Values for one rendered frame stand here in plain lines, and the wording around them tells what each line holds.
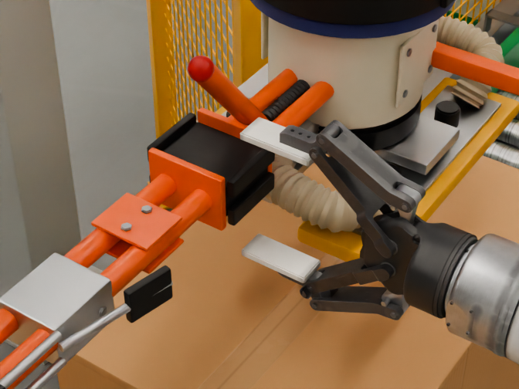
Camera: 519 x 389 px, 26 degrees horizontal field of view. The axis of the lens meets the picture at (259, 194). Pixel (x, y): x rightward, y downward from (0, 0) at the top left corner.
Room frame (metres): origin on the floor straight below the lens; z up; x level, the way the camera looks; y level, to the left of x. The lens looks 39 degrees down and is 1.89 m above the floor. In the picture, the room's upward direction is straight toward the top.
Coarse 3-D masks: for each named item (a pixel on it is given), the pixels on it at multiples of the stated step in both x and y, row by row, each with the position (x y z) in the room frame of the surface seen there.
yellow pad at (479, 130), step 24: (432, 96) 1.11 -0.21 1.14; (456, 96) 1.10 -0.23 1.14; (504, 96) 1.11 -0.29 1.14; (456, 120) 1.03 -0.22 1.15; (480, 120) 1.05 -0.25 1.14; (504, 120) 1.06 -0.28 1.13; (456, 144) 1.00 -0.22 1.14; (480, 144) 1.01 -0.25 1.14; (408, 168) 0.96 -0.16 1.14; (432, 168) 0.96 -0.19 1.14; (456, 168) 0.97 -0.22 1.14; (432, 192) 0.93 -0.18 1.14; (312, 240) 0.86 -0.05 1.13; (336, 240) 0.85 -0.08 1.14; (360, 240) 0.85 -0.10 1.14
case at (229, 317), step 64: (512, 192) 1.16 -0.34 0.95; (192, 256) 1.03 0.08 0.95; (320, 256) 1.03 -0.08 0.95; (192, 320) 0.92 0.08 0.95; (256, 320) 0.92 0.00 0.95; (320, 320) 0.92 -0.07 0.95; (384, 320) 0.92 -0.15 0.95; (64, 384) 0.88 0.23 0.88; (128, 384) 0.83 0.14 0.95; (192, 384) 0.82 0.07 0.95; (256, 384) 0.82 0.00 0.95; (320, 384) 0.82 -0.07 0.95; (384, 384) 0.82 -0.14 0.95; (448, 384) 0.84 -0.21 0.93; (512, 384) 1.05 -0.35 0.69
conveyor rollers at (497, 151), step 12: (516, 96) 1.97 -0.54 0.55; (516, 120) 1.88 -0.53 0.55; (504, 132) 1.86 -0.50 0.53; (516, 132) 1.85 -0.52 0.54; (492, 144) 1.80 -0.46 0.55; (504, 144) 1.80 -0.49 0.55; (516, 144) 1.84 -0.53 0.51; (492, 156) 1.78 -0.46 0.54; (504, 156) 1.77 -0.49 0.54; (516, 156) 1.76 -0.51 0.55
